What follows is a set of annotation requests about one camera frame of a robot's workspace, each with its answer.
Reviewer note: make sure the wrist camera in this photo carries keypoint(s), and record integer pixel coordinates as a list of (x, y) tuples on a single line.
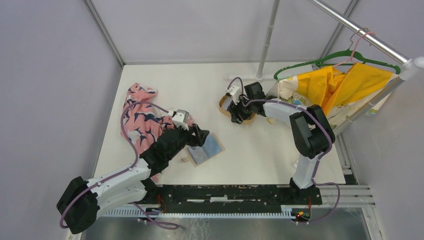
[(234, 92), (180, 119)]

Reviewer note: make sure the pink patterned garment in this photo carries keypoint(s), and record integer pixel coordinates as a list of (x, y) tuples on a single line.
[(154, 139)]

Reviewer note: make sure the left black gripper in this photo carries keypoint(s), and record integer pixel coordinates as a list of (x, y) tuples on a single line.
[(199, 138)]

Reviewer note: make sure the yellow dinosaur print garment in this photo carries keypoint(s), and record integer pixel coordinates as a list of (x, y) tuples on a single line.
[(339, 94)]

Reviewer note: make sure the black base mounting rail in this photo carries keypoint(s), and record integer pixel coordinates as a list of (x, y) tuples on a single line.
[(229, 199)]

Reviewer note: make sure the oval wooden card tray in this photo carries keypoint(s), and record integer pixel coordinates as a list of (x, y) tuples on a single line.
[(226, 113)]

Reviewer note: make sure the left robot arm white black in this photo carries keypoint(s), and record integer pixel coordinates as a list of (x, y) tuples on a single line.
[(84, 201)]

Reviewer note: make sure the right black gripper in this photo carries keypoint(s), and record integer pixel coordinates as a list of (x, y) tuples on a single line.
[(235, 109)]

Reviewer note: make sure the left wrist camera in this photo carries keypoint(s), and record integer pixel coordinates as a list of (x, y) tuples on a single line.
[(180, 119)]

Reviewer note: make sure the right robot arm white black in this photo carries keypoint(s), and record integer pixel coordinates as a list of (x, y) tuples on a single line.
[(312, 134)]

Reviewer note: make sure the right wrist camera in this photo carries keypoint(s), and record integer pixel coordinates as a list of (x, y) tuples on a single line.
[(234, 92)]

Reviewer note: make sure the white rack pole with base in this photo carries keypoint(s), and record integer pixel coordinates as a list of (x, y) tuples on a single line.
[(259, 74)]

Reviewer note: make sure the pink clothes hanger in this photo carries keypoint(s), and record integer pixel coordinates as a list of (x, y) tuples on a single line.
[(350, 58)]

